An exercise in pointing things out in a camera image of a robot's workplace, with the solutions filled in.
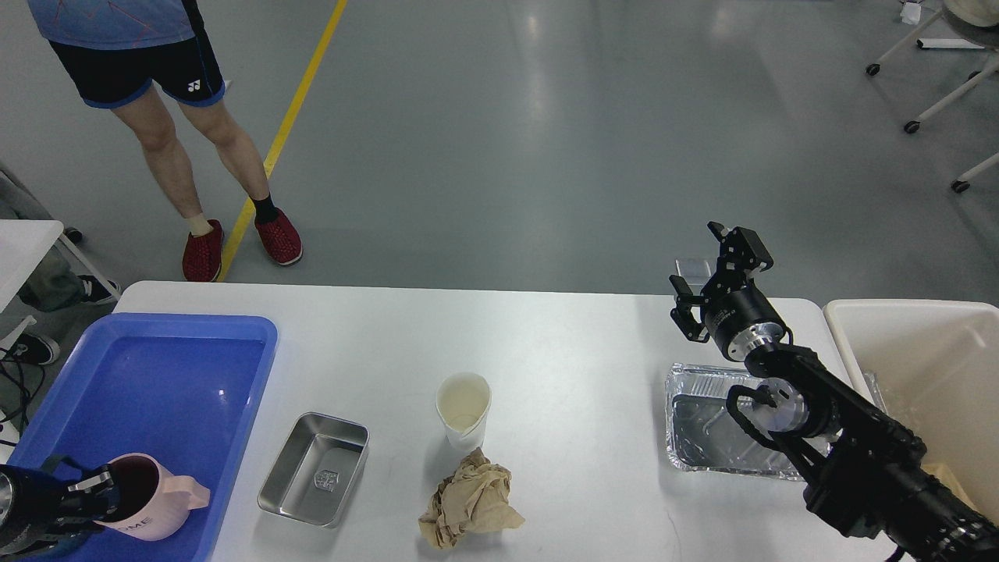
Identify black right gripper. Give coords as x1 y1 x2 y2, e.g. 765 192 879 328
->
670 222 789 361

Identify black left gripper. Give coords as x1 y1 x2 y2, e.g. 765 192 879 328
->
1 455 120 557

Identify pink mug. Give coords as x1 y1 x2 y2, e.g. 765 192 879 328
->
98 453 211 542

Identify aluminium foil tray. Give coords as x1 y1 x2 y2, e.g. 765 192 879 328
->
664 363 803 481

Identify small stainless steel tray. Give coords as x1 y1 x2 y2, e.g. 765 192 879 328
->
257 412 370 528

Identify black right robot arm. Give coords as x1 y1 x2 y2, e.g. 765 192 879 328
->
670 222 998 561

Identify clear floor plate left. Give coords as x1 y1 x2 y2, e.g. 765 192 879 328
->
674 258 714 287

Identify blue plastic tray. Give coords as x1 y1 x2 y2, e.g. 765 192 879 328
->
9 313 279 561

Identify black sneaker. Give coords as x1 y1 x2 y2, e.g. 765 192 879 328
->
5 333 61 366

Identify beige plastic bin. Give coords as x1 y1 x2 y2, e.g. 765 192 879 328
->
823 299 998 520

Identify white rolling chair base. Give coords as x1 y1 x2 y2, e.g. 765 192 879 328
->
866 0 999 194

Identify white side table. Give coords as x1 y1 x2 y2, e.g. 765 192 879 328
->
1 219 123 360

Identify white paper cup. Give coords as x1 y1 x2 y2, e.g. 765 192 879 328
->
436 372 492 453

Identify crumpled brown paper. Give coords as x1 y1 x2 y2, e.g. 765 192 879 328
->
418 447 525 550

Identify standing person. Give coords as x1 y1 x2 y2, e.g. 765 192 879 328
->
28 1 304 282

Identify black floor cables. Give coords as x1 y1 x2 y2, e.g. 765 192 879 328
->
0 347 36 430

